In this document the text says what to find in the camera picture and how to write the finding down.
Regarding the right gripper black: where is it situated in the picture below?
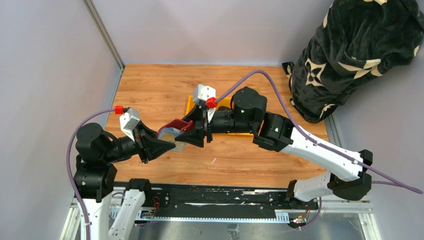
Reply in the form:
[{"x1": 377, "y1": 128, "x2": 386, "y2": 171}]
[{"x1": 174, "y1": 105, "x2": 256, "y2": 149}]

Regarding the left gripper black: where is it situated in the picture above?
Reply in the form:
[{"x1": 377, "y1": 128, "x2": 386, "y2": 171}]
[{"x1": 103, "y1": 118, "x2": 176, "y2": 162}]

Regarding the red card holder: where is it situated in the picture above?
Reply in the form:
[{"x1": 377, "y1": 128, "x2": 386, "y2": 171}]
[{"x1": 155, "y1": 118, "x2": 194, "y2": 152}]

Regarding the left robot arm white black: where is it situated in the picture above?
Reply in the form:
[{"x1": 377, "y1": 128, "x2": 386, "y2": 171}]
[{"x1": 72, "y1": 121, "x2": 176, "y2": 240}]

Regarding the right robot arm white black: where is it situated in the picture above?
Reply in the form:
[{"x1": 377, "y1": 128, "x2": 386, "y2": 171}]
[{"x1": 175, "y1": 87, "x2": 373, "y2": 209}]

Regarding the middle yellow bin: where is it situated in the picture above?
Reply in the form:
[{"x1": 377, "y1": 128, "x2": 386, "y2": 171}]
[{"x1": 210, "y1": 97, "x2": 252, "y2": 135}]

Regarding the black patterned blanket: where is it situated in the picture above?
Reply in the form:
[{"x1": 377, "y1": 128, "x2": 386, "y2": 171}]
[{"x1": 282, "y1": 0, "x2": 424, "y2": 123}]

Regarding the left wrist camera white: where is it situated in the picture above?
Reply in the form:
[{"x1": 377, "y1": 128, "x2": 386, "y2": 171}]
[{"x1": 119, "y1": 107, "x2": 140, "y2": 142}]

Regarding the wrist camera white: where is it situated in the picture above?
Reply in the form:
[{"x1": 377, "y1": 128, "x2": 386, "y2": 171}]
[
  {"x1": 119, "y1": 107, "x2": 140, "y2": 142},
  {"x1": 192, "y1": 84, "x2": 218, "y2": 123}
]

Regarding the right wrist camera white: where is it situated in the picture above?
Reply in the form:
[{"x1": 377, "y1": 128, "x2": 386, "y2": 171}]
[{"x1": 192, "y1": 84, "x2": 218, "y2": 123}]

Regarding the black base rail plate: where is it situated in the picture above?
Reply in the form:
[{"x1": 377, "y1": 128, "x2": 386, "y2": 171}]
[{"x1": 110, "y1": 181, "x2": 319, "y2": 220}]

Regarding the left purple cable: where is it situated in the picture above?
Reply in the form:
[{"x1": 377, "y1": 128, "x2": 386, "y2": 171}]
[{"x1": 66, "y1": 105, "x2": 125, "y2": 240}]

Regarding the aluminium frame post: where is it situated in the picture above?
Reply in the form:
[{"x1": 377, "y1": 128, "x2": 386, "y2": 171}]
[{"x1": 82, "y1": 0, "x2": 125, "y2": 73}]

